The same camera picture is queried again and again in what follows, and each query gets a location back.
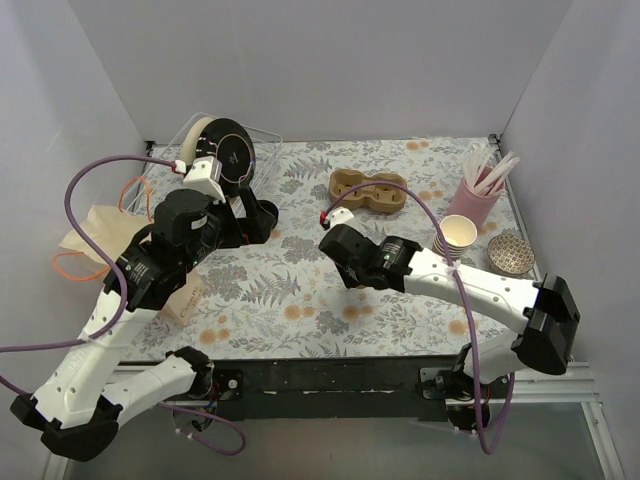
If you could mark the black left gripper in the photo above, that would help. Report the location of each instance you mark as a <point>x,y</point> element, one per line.
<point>242,220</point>

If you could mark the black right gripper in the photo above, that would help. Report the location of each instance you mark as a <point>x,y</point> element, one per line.
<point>345,273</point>

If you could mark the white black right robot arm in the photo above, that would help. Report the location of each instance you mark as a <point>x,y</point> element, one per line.
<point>541,318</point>

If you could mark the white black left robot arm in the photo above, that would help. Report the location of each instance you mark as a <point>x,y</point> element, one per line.
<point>77,410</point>

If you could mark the kraft paper takeout bag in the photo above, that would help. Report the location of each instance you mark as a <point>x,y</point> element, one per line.
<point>112,228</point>

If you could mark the brown pulp cup carrier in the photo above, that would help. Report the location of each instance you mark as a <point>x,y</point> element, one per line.
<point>353,189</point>

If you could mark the floral patterned tablecloth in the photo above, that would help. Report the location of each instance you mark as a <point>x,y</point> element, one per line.
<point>285,299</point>

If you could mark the cream round plate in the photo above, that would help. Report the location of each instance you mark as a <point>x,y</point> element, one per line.
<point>189,145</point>

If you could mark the stack of paper cups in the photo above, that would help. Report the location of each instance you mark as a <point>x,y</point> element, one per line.
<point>459,234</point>

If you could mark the pink straw holder cup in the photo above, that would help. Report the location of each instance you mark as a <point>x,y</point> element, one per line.
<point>467,203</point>

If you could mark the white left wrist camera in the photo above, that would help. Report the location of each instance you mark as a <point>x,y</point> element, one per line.
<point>203,177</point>

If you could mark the black table front rail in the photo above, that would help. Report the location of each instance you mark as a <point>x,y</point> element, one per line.
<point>340,387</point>

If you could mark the aluminium frame rail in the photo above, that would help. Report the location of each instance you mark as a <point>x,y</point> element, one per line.
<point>556,430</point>

